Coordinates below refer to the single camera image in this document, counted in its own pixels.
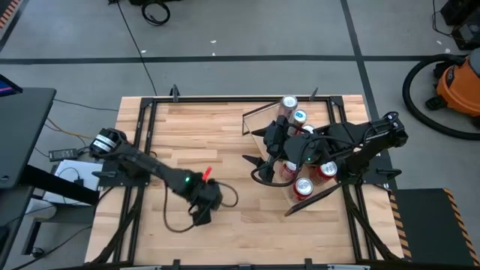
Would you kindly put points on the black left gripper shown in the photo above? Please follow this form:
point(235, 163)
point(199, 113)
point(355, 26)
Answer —
point(206, 197)

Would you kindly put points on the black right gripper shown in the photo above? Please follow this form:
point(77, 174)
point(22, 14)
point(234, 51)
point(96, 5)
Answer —
point(276, 138)

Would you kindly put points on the red Coke Zero can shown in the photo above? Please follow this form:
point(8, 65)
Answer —
point(289, 167)

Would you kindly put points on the silver can with blue tab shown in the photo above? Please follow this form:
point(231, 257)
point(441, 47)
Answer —
point(300, 114)

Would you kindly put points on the plain silver soda can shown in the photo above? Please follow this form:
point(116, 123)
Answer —
point(288, 102)
point(309, 129)

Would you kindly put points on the red Coca-Cola original can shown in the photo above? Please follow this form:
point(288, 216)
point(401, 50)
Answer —
point(303, 186)

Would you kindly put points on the red soda can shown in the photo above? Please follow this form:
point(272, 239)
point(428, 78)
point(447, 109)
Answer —
point(329, 168)

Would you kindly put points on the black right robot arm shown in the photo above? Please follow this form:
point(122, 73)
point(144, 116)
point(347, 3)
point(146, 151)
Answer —
point(375, 131)

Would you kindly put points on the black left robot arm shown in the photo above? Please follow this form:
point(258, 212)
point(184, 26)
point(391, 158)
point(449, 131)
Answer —
point(150, 168)

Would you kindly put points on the wooden shelf with black legs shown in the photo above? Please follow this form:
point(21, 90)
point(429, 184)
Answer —
point(257, 119)

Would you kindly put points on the red tape tag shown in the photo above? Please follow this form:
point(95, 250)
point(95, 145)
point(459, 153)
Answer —
point(206, 173)

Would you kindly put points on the white paper sheet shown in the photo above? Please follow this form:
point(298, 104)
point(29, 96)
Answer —
point(86, 176)

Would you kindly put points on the black desk crossbar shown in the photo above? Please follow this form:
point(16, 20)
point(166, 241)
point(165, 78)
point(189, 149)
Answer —
point(56, 183)

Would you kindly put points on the black power adapter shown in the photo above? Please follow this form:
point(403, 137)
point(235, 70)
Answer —
point(63, 154)

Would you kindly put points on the orange shop vacuum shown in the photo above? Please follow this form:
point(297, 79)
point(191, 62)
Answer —
point(405, 93)
point(461, 86)

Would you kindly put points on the black mat with hazard stripes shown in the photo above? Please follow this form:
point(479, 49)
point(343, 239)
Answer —
point(431, 225)

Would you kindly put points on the black desk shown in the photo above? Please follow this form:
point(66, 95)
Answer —
point(22, 131)

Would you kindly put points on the monitor with blue screen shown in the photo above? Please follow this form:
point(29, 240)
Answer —
point(7, 88)

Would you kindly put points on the black equipment case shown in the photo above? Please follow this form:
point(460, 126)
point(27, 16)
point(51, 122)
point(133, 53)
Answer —
point(468, 33)

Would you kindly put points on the orange black hazard strip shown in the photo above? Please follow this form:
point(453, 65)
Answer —
point(9, 9)

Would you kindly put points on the black metal table frame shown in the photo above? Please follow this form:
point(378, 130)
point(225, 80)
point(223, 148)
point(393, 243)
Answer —
point(225, 99)

